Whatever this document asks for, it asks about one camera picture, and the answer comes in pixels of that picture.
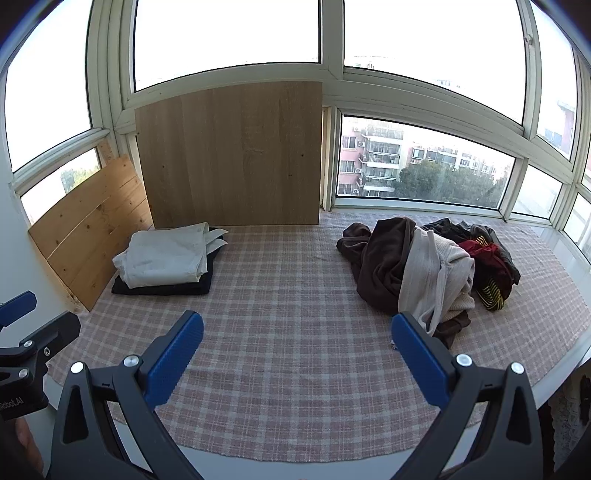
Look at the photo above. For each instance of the green trees outside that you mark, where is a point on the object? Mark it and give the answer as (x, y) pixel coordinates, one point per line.
(443, 184)

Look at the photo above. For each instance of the red yellow striped garment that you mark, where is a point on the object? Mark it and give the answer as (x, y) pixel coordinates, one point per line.
(485, 258)

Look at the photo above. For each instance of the cream ribbed sweater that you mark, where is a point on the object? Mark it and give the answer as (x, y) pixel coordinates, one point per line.
(429, 277)

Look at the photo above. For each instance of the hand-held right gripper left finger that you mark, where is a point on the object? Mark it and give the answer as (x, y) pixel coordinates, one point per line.
(178, 355)

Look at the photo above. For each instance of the brown garment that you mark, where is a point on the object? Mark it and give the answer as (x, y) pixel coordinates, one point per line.
(378, 267)

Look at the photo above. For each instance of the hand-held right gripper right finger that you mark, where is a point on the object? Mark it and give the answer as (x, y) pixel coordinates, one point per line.
(420, 360)

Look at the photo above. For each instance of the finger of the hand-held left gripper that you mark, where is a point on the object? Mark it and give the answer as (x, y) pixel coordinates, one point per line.
(18, 307)
(55, 330)

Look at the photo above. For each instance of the thin wooden strip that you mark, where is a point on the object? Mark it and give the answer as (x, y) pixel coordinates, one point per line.
(106, 150)

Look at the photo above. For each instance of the large light wooden board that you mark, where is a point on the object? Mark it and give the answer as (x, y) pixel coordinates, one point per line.
(231, 157)

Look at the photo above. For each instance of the pink plaid blanket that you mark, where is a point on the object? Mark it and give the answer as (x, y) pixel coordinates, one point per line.
(286, 314)

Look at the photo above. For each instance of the crumpled black garment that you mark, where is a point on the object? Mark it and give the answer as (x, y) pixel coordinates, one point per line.
(505, 258)

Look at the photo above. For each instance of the folded white shirt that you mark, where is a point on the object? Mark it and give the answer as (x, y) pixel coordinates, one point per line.
(161, 258)

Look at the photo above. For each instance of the pale lace cloth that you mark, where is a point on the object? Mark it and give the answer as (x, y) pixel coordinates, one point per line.
(568, 410)

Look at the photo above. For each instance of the folded black garment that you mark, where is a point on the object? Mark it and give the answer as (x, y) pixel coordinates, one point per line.
(184, 290)

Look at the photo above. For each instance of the pine slatted wooden panel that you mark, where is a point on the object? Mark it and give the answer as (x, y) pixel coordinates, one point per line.
(87, 230)

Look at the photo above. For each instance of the apartment buildings outside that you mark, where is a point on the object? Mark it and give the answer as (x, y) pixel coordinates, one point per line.
(378, 157)

